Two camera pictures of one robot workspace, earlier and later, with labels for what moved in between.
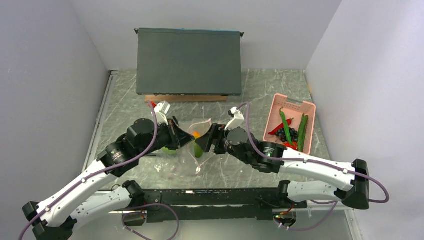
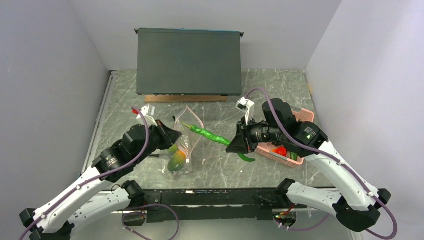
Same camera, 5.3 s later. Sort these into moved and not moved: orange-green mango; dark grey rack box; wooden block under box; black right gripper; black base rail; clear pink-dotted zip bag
Moved: clear pink-dotted zip bag; black right gripper; orange-green mango
Not moved: black base rail; dark grey rack box; wooden block under box
